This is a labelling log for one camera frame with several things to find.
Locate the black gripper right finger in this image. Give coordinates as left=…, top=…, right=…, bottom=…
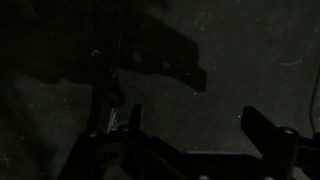
left=240, top=105, right=320, bottom=180

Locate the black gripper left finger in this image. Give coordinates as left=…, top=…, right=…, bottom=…
left=58, top=103, right=188, bottom=180

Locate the black desk mat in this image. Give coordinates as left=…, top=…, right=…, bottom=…
left=0, top=0, right=320, bottom=180

